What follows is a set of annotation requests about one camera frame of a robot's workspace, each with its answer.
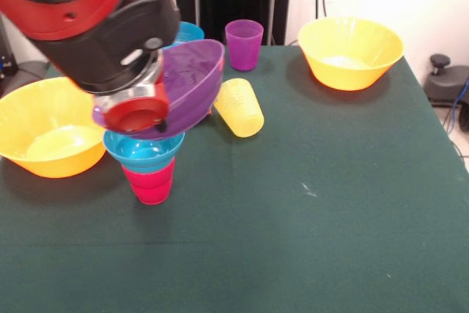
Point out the dark green tablecloth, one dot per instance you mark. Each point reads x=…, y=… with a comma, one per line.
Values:
x=256, y=236

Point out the light blue opaque bowl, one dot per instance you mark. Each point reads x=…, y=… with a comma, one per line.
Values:
x=146, y=159

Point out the yellow cup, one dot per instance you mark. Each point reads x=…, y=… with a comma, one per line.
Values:
x=243, y=115

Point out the large orange bowl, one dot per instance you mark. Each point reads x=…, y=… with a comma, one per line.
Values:
x=22, y=122
x=351, y=74

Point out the black clamp mount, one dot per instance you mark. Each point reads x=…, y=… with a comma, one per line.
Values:
x=450, y=82

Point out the red cup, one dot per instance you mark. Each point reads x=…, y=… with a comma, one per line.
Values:
x=150, y=188

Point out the translucent blue bowl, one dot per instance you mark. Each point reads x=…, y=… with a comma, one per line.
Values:
x=190, y=32

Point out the purple bowl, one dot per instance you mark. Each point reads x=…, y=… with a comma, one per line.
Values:
x=194, y=82

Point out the black equipment rack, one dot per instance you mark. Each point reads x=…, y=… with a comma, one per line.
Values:
x=5, y=60

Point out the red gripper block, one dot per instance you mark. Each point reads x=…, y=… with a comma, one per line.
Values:
x=135, y=118

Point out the purple cup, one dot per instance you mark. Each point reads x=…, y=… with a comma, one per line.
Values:
x=243, y=52

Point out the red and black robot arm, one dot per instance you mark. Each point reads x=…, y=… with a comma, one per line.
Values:
x=73, y=27

